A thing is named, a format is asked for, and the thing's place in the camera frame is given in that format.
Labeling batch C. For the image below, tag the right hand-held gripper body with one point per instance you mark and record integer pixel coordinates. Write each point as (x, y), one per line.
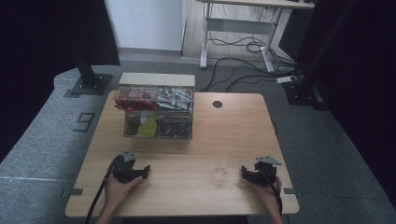
(266, 174)

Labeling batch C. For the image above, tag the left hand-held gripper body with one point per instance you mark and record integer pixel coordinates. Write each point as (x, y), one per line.
(123, 171)

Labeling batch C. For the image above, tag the clear glass cup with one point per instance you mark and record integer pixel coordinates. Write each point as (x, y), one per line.
(222, 171)

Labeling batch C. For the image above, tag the yellow-green round pods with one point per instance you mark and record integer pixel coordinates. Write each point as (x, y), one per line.
(148, 127)

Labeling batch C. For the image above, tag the clear acrylic organizer box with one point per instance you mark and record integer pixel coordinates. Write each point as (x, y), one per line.
(157, 81)

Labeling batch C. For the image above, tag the person's left hand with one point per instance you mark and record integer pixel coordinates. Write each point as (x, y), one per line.
(116, 191)

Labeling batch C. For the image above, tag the person's right hand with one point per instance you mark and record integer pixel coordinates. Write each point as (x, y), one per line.
(271, 196)

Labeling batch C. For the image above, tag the dark round pods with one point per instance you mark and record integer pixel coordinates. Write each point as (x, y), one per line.
(132, 126)

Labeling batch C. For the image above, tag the pile of dark packets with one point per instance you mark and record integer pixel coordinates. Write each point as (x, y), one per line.
(174, 128)

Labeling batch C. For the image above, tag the pile of red packets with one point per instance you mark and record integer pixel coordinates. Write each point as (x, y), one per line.
(134, 101)

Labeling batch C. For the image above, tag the black round table grommet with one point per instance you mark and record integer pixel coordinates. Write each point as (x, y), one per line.
(217, 104)

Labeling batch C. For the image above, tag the pile of white grey packets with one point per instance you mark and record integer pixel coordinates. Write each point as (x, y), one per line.
(174, 98)

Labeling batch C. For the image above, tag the white power strip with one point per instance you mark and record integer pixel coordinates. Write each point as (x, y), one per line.
(287, 79)

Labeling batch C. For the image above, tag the black curtain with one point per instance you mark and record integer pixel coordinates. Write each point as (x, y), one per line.
(46, 46)
(367, 93)

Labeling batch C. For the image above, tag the white-framed wooden desk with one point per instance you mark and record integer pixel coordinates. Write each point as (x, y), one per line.
(239, 26)

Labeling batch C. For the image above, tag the black stand with base plate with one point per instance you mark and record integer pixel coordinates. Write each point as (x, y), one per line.
(90, 81)

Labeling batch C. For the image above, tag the black metal stand frame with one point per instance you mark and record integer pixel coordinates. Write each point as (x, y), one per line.
(306, 84)

